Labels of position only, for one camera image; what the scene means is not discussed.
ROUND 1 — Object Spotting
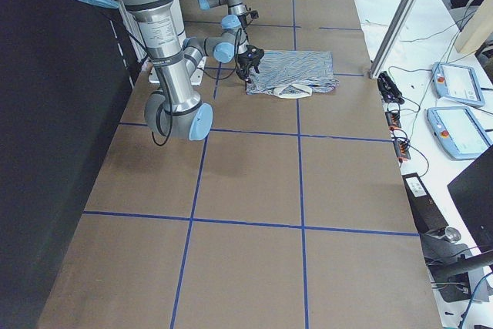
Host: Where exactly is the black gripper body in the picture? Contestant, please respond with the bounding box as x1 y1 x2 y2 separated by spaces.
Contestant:
240 7 259 29
236 46 264 75

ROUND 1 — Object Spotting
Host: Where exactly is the navy white striped polo shirt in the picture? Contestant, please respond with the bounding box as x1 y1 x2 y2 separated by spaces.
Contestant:
246 50 339 99

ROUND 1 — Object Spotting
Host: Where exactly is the brown paper table cover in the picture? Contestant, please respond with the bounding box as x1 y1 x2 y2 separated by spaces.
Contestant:
38 0 441 328

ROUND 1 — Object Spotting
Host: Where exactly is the left grey orange usb hub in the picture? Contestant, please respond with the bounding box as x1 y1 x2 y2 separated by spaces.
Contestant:
384 111 401 131

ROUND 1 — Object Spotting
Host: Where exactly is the grey orange usb hub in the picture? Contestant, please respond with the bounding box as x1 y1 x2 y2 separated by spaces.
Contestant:
393 136 411 163
384 111 401 131

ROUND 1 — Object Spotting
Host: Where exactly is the right grey orange usb hub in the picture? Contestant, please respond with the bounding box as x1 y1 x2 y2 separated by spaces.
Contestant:
393 136 411 163

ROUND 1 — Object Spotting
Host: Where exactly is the far blue teach pendant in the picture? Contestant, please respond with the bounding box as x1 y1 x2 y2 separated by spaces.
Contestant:
431 62 485 107

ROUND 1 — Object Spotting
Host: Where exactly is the blue teach pendant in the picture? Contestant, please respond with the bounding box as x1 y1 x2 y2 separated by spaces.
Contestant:
426 106 492 160
431 62 485 107

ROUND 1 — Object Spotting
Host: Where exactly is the near blue teach pendant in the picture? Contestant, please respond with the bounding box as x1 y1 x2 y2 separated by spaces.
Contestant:
426 106 492 160

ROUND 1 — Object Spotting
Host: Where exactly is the black power adapter box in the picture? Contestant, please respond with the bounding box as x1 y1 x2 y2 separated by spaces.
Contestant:
402 173 448 233

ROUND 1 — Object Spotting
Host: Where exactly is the black monitor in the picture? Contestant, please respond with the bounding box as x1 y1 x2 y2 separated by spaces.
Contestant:
448 146 493 244

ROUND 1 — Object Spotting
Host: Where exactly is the black desk device stand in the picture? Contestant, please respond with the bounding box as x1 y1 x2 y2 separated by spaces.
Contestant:
420 226 492 303

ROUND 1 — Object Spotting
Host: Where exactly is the aluminium frame post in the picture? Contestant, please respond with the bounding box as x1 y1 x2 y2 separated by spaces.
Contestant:
369 0 417 79

